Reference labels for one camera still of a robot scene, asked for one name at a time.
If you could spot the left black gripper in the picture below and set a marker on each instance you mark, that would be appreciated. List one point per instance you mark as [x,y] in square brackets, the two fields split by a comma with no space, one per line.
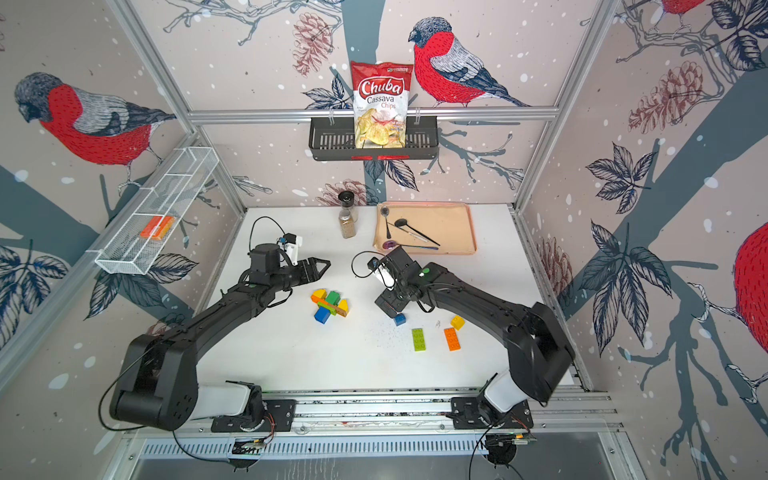
[312,274]

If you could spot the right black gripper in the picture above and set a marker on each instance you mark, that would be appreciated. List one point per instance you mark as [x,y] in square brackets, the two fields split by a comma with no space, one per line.
[390,302]

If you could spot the green square brick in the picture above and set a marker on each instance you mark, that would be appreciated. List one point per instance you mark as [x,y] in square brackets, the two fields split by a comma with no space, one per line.
[333,298]

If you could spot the lime green long brick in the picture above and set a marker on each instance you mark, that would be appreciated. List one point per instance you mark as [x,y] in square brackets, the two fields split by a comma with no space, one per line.
[330,308]

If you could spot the orange brick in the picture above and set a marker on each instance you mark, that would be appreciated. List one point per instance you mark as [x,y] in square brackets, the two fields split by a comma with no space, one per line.
[452,339]
[320,301]

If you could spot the orange brick front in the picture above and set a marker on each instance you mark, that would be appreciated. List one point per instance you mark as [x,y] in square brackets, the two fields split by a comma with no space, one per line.
[320,301]

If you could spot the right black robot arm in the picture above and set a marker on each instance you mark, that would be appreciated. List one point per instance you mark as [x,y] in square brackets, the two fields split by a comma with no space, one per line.
[538,351]

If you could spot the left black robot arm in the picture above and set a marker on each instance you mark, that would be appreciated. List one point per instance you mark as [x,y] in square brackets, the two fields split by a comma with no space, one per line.
[158,386]

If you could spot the purple spoon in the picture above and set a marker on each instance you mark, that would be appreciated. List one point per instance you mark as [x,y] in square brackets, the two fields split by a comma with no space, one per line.
[391,245]

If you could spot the beige tray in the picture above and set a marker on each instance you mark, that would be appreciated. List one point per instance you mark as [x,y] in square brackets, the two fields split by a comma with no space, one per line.
[449,224]

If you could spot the glass spice shaker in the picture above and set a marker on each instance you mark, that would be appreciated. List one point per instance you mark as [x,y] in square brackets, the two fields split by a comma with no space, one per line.
[346,215]

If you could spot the black spoon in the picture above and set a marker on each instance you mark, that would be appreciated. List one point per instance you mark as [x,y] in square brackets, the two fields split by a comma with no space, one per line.
[402,223]

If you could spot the small grey spoon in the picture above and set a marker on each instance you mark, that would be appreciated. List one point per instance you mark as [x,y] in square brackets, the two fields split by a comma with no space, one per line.
[384,213]

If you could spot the Chuba cassava chips bag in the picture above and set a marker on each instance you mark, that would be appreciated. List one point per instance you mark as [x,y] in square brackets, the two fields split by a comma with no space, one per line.
[380,103]

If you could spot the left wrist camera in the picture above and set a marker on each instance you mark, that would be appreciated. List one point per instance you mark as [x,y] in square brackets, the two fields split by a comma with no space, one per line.
[269,259]

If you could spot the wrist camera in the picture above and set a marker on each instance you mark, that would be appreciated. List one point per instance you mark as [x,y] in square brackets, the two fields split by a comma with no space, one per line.
[379,270]
[269,259]

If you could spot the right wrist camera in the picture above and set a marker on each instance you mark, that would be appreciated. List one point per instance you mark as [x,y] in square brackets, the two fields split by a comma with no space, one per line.
[379,270]

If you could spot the black wall basket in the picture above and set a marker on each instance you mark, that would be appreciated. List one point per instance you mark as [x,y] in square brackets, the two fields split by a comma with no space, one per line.
[333,140]

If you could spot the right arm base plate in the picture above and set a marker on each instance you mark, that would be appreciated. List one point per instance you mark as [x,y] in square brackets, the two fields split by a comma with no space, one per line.
[474,413]

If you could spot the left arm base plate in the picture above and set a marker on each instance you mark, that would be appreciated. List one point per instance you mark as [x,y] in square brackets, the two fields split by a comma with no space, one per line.
[270,416]

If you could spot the orange block in wire basket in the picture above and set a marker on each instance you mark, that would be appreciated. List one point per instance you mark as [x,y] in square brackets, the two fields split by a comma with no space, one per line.
[157,228]

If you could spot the white wire wall basket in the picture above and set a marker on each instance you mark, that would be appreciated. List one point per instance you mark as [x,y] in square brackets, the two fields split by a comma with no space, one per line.
[183,176]

